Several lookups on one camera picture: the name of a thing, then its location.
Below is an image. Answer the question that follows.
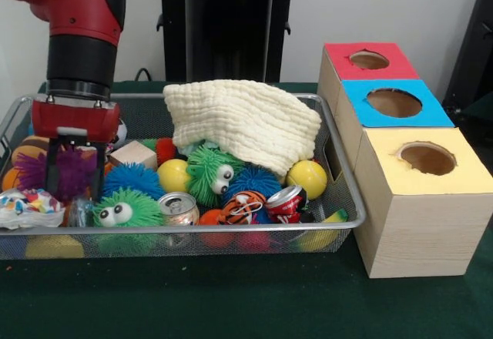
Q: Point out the red soda can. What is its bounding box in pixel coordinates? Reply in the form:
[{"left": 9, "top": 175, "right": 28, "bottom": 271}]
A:
[{"left": 265, "top": 185, "right": 309, "bottom": 224}]

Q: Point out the green spiky ball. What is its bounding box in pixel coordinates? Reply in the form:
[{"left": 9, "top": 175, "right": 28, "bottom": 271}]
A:
[
  {"left": 186, "top": 144, "right": 247, "bottom": 207},
  {"left": 93, "top": 186, "right": 166, "bottom": 227}
]

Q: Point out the blue spiky ball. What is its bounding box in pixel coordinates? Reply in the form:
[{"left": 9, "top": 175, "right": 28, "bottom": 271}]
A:
[{"left": 102, "top": 163, "right": 166, "bottom": 201}]

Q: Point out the dark green side tablecloth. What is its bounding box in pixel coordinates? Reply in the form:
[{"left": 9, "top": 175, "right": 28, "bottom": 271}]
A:
[{"left": 461, "top": 91, "right": 493, "bottom": 119}]

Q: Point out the purple spiky ball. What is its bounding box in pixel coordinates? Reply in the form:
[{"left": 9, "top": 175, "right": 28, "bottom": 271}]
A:
[{"left": 15, "top": 146, "right": 99, "bottom": 201}]

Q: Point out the clear mesh bin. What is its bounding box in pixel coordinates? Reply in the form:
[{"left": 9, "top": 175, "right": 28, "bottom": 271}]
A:
[{"left": 0, "top": 92, "right": 367, "bottom": 261}]

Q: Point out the cream knitted cloth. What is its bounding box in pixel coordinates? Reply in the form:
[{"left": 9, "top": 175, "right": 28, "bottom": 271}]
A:
[{"left": 163, "top": 79, "right": 324, "bottom": 178}]

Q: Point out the wooden box with three holes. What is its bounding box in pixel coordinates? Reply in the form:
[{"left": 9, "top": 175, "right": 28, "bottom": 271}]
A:
[{"left": 317, "top": 42, "right": 493, "bottom": 279}]

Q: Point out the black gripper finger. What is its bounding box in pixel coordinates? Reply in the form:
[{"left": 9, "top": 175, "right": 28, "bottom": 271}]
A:
[
  {"left": 42, "top": 138, "right": 62, "bottom": 194},
  {"left": 90, "top": 143, "right": 107, "bottom": 202}
]

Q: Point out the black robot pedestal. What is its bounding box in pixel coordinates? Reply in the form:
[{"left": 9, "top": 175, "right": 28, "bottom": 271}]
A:
[{"left": 148, "top": 0, "right": 311, "bottom": 82}]

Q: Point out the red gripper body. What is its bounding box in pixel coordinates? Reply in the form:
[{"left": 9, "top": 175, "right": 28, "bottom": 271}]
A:
[{"left": 31, "top": 99, "right": 122, "bottom": 146}]

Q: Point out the wooden cube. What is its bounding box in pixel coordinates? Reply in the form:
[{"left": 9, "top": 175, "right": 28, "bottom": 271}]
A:
[{"left": 109, "top": 140, "right": 158, "bottom": 170}]

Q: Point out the black stand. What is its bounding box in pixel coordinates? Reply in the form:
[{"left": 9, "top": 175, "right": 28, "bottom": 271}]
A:
[{"left": 441, "top": 0, "right": 493, "bottom": 151}]

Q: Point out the yellow ball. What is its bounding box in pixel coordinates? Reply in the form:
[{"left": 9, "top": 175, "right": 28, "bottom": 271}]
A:
[{"left": 286, "top": 159, "right": 328, "bottom": 200}]

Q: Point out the burger toy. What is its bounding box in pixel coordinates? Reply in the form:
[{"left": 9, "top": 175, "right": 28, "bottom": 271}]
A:
[{"left": 11, "top": 135, "right": 51, "bottom": 165}]

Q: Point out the small soccer ball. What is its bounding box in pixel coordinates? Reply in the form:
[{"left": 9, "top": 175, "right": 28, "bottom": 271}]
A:
[{"left": 114, "top": 118, "right": 128, "bottom": 144}]

